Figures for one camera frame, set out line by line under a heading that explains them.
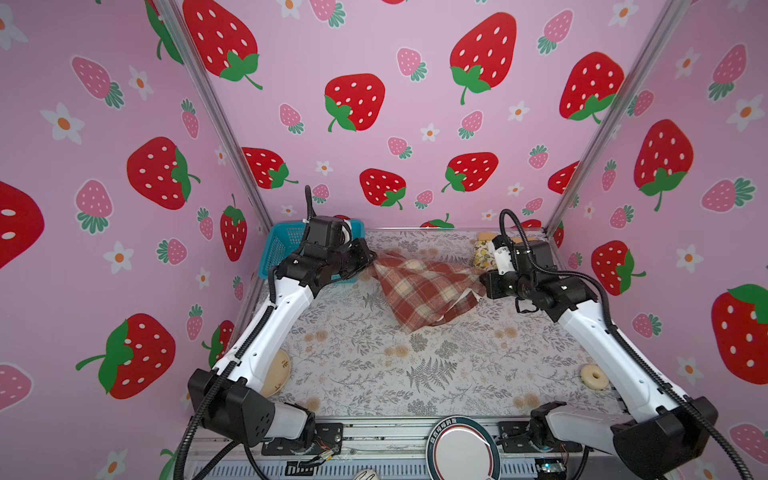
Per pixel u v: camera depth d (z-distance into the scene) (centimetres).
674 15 69
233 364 41
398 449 73
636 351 44
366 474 67
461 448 74
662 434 37
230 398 39
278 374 84
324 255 57
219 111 85
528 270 57
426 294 80
